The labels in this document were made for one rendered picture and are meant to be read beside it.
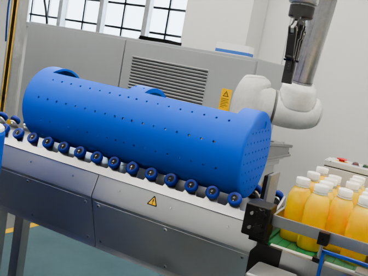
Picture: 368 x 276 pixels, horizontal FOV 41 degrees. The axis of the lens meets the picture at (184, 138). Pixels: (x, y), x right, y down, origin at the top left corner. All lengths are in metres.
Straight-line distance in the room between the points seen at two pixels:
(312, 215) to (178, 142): 0.46
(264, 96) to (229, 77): 1.12
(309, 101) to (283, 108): 0.12
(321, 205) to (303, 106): 0.87
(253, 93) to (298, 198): 0.84
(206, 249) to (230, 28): 3.06
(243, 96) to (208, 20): 2.40
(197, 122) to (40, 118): 0.62
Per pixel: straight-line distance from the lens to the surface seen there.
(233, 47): 3.46
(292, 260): 1.37
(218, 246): 1.54
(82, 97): 1.75
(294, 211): 1.43
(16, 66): 2.61
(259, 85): 2.18
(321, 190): 1.39
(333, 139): 4.33
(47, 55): 4.32
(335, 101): 4.33
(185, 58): 3.45
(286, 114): 2.19
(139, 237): 1.70
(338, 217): 1.41
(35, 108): 1.87
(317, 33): 2.15
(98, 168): 1.75
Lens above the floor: 1.34
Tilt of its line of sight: 9 degrees down
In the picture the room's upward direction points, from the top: 10 degrees clockwise
